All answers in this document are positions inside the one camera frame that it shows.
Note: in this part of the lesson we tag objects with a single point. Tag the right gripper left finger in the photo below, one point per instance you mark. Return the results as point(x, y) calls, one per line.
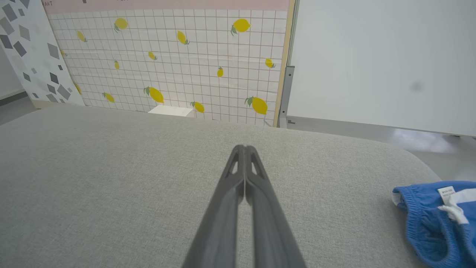
point(219, 230)

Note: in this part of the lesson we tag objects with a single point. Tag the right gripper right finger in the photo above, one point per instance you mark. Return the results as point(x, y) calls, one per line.
point(267, 230)

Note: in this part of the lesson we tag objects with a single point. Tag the blue shorts with white trim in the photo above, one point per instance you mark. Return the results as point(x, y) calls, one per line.
point(435, 230)

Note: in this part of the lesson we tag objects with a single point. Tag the white box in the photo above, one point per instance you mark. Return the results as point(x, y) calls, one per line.
point(171, 110)

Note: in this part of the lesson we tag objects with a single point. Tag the lemon print partition panel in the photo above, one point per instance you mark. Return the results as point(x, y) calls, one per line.
point(186, 74)

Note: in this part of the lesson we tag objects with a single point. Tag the grey terrazzo print panel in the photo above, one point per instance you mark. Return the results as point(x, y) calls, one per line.
point(33, 44)

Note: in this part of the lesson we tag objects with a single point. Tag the grey metal stand post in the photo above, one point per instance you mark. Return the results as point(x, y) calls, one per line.
point(287, 93)

